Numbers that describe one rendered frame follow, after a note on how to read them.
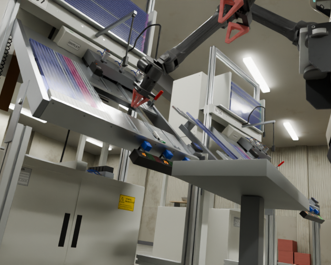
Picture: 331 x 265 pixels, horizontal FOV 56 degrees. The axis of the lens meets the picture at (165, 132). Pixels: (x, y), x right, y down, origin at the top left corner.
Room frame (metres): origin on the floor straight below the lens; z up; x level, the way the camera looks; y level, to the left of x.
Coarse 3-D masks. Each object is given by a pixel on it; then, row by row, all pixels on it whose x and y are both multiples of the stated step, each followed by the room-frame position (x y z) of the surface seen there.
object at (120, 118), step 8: (48, 96) 0.82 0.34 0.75; (104, 104) 1.07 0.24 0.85; (112, 112) 1.06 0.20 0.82; (120, 112) 1.11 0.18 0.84; (120, 120) 1.05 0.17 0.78; (128, 120) 1.10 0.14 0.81; (136, 120) 1.16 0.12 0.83; (128, 128) 1.04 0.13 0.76; (136, 128) 1.09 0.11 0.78; (144, 128) 1.15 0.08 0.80; (152, 136) 1.14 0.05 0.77; (160, 136) 1.21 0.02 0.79; (168, 136) 1.28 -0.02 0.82; (168, 144) 1.20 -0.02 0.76; (176, 144) 1.27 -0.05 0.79
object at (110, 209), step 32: (0, 160) 1.02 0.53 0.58; (32, 160) 1.09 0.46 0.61; (32, 192) 1.11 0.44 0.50; (64, 192) 1.19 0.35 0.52; (96, 192) 1.29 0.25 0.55; (128, 192) 1.41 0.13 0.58; (32, 224) 1.13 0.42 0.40; (64, 224) 1.21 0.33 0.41; (96, 224) 1.31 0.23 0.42; (128, 224) 1.43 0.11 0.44; (0, 256) 1.07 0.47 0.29; (32, 256) 1.15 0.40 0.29; (64, 256) 1.24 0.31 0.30; (96, 256) 1.33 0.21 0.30; (128, 256) 1.45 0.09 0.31
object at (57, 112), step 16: (48, 112) 0.80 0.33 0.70; (64, 112) 0.82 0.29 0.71; (80, 112) 0.84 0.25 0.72; (80, 128) 0.89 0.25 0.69; (96, 128) 0.91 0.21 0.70; (112, 128) 0.93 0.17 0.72; (112, 144) 0.99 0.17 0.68; (128, 144) 1.01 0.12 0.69; (160, 144) 1.08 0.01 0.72; (176, 160) 1.18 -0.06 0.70
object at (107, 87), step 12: (36, 36) 1.15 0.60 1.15; (60, 48) 1.24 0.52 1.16; (84, 72) 1.20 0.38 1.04; (96, 84) 1.19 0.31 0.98; (108, 84) 1.30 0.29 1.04; (108, 96) 1.31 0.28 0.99; (120, 96) 1.27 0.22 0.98; (132, 96) 1.40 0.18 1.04; (132, 108) 1.41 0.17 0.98; (144, 108) 1.38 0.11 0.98
